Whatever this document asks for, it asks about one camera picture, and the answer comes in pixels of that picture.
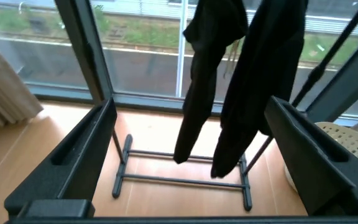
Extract white laundry basket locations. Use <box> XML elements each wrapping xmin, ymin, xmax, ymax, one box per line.
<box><xmin>283</xmin><ymin>121</ymin><xmax>358</xmax><ymax>193</ymax></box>

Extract black clothes rack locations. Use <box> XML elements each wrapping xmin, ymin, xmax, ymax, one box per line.
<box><xmin>110</xmin><ymin>0</ymin><xmax>358</xmax><ymax>213</ymax></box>

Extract heap of clothes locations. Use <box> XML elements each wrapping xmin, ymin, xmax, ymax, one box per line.
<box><xmin>210</xmin><ymin>0</ymin><xmax>309</xmax><ymax>179</ymax></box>

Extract window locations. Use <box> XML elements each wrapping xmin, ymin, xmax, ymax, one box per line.
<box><xmin>0</xmin><ymin>0</ymin><xmax>358</xmax><ymax>127</ymax></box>

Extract black shorts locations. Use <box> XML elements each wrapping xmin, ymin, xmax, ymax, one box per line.
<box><xmin>173</xmin><ymin>0</ymin><xmax>249</xmax><ymax>165</ymax></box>

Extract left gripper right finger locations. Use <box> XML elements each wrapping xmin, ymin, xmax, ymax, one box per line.
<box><xmin>264</xmin><ymin>95</ymin><xmax>358</xmax><ymax>218</ymax></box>

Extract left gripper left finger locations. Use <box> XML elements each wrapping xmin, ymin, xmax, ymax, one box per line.
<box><xmin>4</xmin><ymin>97</ymin><xmax>118</xmax><ymax>219</ymax></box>

